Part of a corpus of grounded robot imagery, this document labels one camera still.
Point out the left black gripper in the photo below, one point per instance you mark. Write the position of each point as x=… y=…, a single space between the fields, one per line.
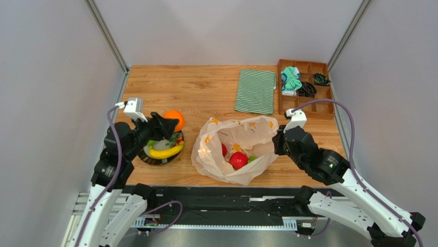
x=160 y=126

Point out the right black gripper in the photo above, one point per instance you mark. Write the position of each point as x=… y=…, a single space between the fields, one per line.
x=283 y=141

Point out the green starfruit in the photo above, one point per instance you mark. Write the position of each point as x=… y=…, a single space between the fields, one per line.
x=251 y=158

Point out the banana print plastic bag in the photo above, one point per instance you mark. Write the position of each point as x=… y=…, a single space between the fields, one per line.
x=251 y=136

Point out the red yellow apple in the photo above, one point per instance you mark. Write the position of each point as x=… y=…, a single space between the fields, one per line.
x=224 y=150

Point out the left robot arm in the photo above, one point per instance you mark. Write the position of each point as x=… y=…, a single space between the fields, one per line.
x=121 y=145

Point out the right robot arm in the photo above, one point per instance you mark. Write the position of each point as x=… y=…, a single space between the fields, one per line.
x=373 y=216

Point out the black fruit bowl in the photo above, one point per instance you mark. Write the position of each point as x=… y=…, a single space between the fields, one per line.
x=157 y=145

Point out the yellow banana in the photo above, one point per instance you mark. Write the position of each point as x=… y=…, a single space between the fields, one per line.
x=164 y=154

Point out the wooden compartment tray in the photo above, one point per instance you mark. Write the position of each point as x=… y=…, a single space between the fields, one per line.
x=311 y=75

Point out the green striped cloth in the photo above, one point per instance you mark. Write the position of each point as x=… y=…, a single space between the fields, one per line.
x=255 y=93

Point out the teal white socks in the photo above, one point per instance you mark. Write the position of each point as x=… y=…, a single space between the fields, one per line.
x=291 y=81

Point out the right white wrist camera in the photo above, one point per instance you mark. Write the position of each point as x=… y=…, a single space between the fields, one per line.
x=296 y=117

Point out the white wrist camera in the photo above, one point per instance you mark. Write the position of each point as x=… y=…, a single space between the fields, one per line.
x=296 y=117
x=133 y=108

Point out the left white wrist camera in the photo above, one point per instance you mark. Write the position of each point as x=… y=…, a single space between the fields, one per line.
x=133 y=108

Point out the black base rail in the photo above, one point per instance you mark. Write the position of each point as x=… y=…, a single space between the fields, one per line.
x=220 y=208

